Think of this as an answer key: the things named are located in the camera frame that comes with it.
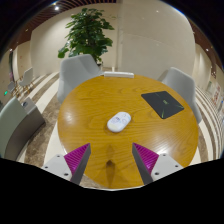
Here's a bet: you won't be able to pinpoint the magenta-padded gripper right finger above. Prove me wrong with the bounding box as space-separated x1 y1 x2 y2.
131 142 184 186

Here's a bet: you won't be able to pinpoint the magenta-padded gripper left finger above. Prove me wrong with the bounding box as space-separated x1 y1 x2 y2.
41 142 92 186

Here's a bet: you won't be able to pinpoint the white cartoon-print computer mouse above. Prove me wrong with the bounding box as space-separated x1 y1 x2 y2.
106 111 132 134

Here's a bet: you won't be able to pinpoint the black mouse pad green lines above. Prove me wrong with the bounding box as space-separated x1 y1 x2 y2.
140 90 185 120

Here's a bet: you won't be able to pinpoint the grey waste bin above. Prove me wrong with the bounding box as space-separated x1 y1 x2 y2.
0 96 46 162

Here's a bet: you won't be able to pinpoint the grey shell chair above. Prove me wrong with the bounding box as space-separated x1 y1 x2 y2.
56 54 105 105
161 66 204 125

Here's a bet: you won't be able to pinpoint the white power strip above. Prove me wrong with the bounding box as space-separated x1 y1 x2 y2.
103 71 135 80

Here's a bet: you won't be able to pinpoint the red white poster sign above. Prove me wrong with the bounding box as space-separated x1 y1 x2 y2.
211 83 224 108

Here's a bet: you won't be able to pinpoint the small white chair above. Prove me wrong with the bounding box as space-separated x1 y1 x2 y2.
17 67 35 93
6 81 18 97

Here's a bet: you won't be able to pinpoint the green leafy potted plant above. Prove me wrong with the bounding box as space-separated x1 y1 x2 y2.
57 7 115 65

